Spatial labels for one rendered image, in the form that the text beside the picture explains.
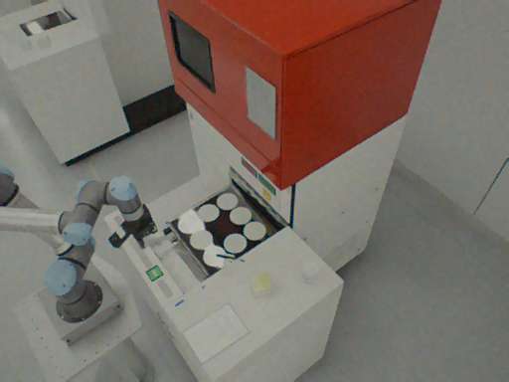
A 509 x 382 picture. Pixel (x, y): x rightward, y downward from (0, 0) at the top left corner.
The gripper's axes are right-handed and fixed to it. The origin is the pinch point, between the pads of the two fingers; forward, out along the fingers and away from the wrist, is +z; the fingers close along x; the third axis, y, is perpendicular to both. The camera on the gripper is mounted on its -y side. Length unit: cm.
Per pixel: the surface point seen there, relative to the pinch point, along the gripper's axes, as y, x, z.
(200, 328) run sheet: 3.0, -31.3, 18.8
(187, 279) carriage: 11.4, -5.8, 27.6
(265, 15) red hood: 64, 6, -66
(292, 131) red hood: 58, -15, -35
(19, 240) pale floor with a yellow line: -55, 145, 116
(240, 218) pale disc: 47, 5, 26
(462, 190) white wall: 207, -29, 92
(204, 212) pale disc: 35.6, 18.1, 25.6
